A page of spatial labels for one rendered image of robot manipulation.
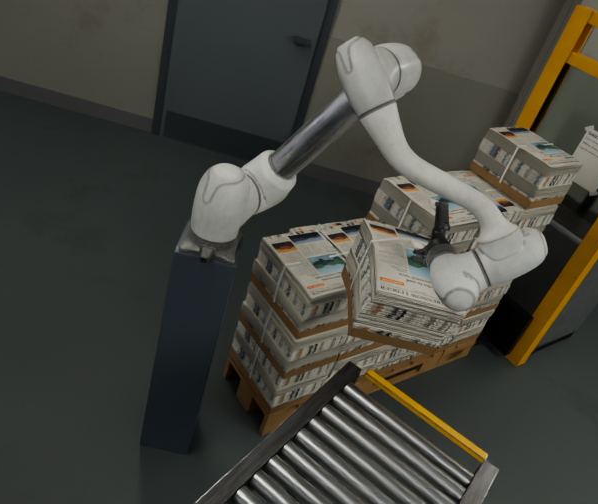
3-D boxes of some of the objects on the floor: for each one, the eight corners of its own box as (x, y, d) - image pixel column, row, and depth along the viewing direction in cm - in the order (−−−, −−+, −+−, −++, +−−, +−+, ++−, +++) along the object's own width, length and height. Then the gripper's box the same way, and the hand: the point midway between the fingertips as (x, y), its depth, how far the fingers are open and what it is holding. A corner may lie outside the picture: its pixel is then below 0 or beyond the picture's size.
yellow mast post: (504, 356, 346) (705, 56, 243) (513, 352, 351) (713, 58, 248) (515, 367, 340) (726, 65, 238) (524, 363, 346) (733, 66, 243)
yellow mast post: (430, 287, 385) (576, 4, 282) (439, 284, 390) (586, 6, 288) (440, 296, 380) (592, 10, 277) (448, 293, 385) (601, 12, 282)
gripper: (447, 213, 150) (429, 180, 169) (411, 289, 162) (398, 250, 181) (473, 220, 152) (452, 186, 170) (435, 295, 164) (420, 255, 182)
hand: (425, 221), depth 174 cm, fingers open, 14 cm apart
